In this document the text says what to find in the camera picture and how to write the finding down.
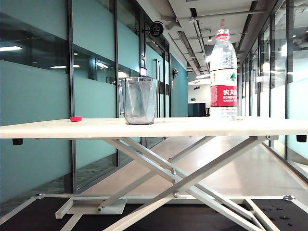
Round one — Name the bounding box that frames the clear red-label water bottle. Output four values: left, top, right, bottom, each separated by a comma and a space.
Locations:
209, 28, 244, 122

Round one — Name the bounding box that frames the clear grey faceted mug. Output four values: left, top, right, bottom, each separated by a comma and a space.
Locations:
117, 77, 158, 126

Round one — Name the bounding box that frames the dark blue cabinet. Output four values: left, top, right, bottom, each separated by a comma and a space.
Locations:
187, 103, 206, 117

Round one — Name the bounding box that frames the white folding lift table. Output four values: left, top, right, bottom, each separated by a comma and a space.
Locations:
55, 135, 281, 231

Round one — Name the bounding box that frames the round black hanging sign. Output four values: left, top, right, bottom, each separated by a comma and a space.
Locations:
141, 21, 164, 37

